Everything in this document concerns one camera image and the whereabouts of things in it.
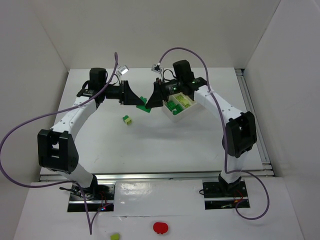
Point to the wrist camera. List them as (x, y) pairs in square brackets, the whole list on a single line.
[(122, 70), (157, 68)]

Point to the light green bottom brick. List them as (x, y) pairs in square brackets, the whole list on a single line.
[(129, 123)]

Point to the dark green top brick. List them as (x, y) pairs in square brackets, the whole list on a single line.
[(125, 118)]

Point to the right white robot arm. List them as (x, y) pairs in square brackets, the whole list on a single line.
[(239, 128)]

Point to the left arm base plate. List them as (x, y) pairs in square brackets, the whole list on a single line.
[(103, 199)]

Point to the light green base brick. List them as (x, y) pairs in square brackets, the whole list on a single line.
[(186, 103)]

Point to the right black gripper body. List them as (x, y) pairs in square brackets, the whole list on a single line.
[(159, 90)]

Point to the light green brick foreground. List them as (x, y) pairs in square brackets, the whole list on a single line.
[(115, 236)]

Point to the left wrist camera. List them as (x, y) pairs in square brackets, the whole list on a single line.
[(122, 70)]

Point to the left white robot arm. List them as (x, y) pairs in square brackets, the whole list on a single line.
[(56, 146)]

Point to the red round object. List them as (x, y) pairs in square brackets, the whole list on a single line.
[(160, 228)]

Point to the dark green brick front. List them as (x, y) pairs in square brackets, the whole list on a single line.
[(178, 109)]

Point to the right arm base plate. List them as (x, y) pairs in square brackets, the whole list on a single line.
[(216, 199)]

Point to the white divided sorting tray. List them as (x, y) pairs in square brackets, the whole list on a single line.
[(187, 112)]

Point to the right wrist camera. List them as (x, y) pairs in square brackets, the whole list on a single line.
[(157, 68)]

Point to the dark green base brick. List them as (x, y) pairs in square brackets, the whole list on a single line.
[(143, 107)]

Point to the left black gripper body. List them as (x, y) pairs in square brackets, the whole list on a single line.
[(124, 92)]

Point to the aluminium rail front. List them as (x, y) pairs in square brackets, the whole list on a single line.
[(154, 176)]

